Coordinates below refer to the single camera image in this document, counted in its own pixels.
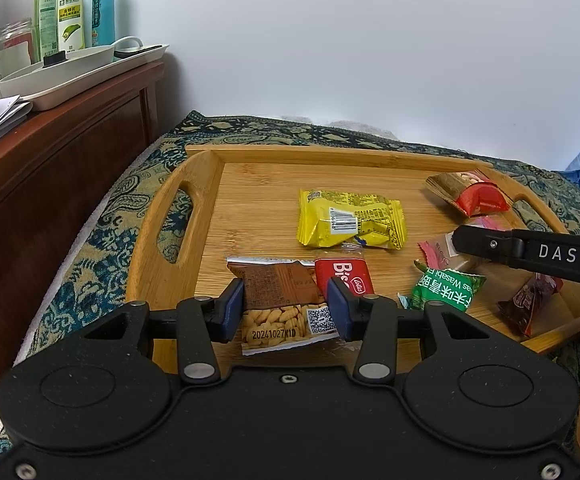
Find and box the glass jar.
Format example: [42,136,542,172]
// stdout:
[0,17,38,69]

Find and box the brown peanut snack packet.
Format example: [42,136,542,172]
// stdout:
[226,255,343,356]

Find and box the pink snack packet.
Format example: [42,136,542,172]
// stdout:
[417,217,506,274]

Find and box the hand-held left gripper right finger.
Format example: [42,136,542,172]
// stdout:
[326,277,494,386]

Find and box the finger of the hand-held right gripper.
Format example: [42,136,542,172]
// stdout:
[450,224,527,269]

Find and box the white cable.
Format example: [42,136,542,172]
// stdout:
[112,35,146,54]

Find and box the white bottle green label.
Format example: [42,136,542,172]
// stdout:
[56,0,87,54]

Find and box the wooden tray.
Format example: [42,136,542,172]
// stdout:
[126,144,580,361]

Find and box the patterned blanket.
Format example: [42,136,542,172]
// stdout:
[0,110,580,466]

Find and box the red and gold snack packet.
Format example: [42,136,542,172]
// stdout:
[423,170,514,219]

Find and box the wooden cabinet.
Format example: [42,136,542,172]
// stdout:
[0,60,166,401]

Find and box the white plastic tray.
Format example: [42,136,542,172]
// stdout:
[0,43,171,112]

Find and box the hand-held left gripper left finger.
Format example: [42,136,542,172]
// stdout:
[82,277,246,386]

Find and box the dark red snack bar packet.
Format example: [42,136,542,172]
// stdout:
[495,272,565,337]

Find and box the pale green bottle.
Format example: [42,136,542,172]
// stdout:
[33,0,58,64]

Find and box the small red biscuit packet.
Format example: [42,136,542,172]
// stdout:
[314,255,375,297]

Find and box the yellow snack packet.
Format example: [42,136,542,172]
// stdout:
[297,188,405,250]

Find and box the teal spray bottle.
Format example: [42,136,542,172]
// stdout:
[90,0,117,49]

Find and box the green snack packet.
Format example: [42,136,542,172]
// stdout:
[397,258,489,312]

